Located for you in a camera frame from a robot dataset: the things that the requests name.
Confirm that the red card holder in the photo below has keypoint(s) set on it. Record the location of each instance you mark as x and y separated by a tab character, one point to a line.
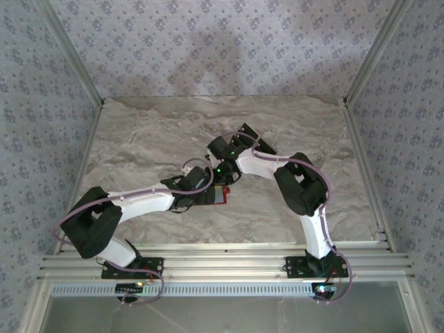
219	196

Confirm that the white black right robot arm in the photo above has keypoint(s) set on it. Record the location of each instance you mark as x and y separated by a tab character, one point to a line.
258	164

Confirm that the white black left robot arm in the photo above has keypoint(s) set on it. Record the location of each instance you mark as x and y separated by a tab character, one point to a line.
145	203

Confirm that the aluminium front beam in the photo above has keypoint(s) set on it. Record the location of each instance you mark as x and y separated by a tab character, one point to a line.
225	263

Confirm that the small circuit board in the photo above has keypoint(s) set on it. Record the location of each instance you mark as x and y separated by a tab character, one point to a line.
130	288
324	289

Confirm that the grey metal panel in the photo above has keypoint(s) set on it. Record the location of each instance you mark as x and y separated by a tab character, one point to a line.
225	319

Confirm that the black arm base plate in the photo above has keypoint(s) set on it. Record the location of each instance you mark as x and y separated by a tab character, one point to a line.
152	267
295	267

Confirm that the aluminium floor rail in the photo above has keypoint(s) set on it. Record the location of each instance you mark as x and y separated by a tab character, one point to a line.
86	154
363	156

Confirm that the aluminium frame post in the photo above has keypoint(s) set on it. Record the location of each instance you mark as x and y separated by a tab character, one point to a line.
376	52

